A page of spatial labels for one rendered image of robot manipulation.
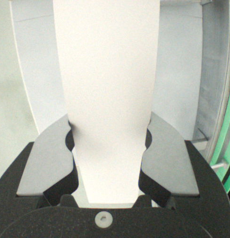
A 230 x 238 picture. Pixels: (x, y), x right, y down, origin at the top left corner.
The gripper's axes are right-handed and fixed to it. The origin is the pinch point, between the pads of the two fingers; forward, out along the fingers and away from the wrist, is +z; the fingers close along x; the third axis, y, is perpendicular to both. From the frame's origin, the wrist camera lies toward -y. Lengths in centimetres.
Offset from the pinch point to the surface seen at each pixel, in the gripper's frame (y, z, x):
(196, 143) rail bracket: 24.3, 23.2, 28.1
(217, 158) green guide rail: 27.3, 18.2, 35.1
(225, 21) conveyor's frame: -12.9, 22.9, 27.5
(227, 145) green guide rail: 19.4, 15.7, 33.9
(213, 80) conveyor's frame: 3.1, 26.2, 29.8
